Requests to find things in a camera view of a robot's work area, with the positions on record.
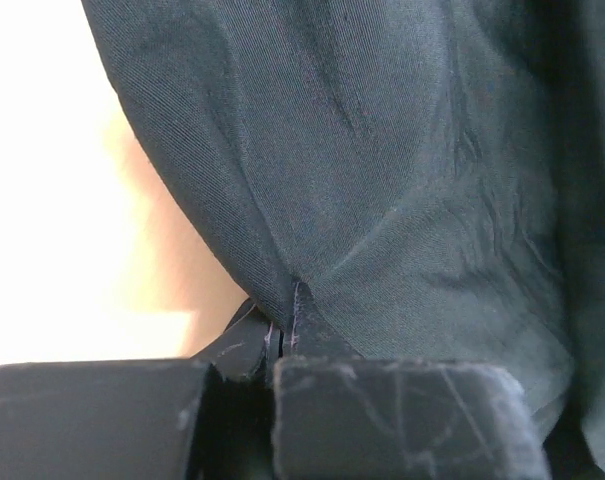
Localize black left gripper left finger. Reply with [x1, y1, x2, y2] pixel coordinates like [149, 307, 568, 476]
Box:
[0, 306, 281, 479]

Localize black long sleeve shirt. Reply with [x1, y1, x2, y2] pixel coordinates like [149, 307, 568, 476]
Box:
[83, 1, 605, 479]

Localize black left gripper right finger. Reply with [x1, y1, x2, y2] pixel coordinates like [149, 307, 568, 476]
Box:
[271, 284, 550, 479]

